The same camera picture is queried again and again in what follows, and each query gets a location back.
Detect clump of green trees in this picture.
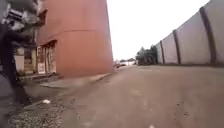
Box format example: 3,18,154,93
135,44,159,66

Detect red brick building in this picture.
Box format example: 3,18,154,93
34,0,115,79

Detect pale concrete slab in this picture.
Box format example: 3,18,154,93
39,72,113,90

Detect brown dirt road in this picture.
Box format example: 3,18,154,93
49,64,224,128

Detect grey gravel strip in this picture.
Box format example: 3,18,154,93
0,94,69,128

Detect long pale wall, brown pillars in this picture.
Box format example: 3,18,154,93
154,0,224,67

